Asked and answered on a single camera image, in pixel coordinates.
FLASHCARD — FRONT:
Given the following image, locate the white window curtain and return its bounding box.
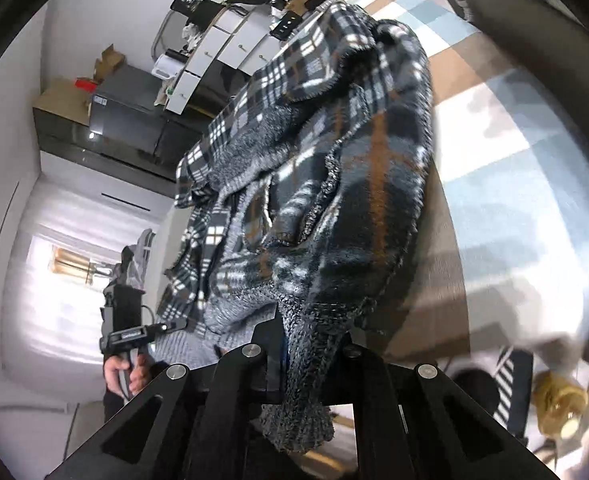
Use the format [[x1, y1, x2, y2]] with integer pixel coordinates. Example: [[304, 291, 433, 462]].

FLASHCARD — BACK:
[[2, 180, 168, 403]]

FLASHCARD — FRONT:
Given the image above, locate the small cardboard box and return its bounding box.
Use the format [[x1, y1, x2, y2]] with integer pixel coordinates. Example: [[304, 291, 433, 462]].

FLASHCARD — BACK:
[[93, 44, 126, 84]]

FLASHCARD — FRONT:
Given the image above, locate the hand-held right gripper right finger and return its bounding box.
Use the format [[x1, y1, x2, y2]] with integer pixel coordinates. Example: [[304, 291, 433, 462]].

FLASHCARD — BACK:
[[324, 329, 560, 480]]

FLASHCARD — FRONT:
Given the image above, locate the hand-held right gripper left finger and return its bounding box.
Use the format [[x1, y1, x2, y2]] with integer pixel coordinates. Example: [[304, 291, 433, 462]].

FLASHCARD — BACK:
[[49, 307, 290, 480]]

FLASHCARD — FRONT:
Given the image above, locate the person's left hand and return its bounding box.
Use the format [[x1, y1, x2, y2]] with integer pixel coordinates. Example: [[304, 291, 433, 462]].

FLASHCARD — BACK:
[[103, 350, 152, 401]]

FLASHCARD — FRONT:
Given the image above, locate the large cardboard box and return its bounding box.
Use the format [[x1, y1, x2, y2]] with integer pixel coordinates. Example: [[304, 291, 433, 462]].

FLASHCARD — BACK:
[[33, 77, 96, 127]]

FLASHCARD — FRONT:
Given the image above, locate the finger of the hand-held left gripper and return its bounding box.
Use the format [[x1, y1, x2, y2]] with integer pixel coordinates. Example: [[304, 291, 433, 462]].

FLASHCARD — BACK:
[[147, 318, 190, 336]]

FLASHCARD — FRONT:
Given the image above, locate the checkered bed blanket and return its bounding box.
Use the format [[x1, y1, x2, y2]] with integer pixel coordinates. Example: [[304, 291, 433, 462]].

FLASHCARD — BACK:
[[324, 0, 589, 376]]

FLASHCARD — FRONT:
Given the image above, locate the black remote control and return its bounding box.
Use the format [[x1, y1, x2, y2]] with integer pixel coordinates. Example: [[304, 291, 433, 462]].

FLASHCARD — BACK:
[[269, 13, 301, 41]]

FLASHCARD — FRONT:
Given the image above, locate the person's left forearm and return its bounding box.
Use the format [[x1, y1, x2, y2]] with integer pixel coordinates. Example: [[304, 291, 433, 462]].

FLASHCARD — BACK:
[[103, 389, 131, 424]]

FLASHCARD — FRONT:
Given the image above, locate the yellow round object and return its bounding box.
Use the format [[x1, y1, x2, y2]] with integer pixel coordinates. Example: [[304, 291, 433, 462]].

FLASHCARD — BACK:
[[531, 371, 589, 437]]

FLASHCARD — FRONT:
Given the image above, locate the black bag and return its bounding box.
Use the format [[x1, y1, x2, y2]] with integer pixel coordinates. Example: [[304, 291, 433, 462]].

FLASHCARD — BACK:
[[169, 0, 226, 27]]

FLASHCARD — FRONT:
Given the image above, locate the white drawer unit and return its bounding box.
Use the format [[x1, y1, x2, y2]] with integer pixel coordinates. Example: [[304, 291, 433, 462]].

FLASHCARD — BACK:
[[164, 7, 295, 116]]

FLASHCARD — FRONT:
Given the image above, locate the black white striped cloth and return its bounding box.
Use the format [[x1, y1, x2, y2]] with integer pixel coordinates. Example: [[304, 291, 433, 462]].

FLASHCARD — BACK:
[[493, 346, 533, 432]]

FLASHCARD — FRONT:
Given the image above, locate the grey upholstered chair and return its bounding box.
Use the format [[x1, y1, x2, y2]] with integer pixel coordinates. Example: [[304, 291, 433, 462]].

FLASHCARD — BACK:
[[421, 0, 589, 66]]

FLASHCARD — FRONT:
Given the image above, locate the grey cloth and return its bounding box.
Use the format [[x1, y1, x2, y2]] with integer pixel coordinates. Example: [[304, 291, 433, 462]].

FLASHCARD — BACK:
[[118, 229, 156, 292]]

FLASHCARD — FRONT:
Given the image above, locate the plaid fleece jacket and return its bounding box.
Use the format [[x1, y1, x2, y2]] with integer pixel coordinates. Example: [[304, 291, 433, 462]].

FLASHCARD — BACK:
[[157, 0, 437, 456]]

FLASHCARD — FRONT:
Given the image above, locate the dark glossy cabinet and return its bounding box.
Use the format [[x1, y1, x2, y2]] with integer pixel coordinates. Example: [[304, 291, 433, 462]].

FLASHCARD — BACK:
[[33, 64, 255, 186]]

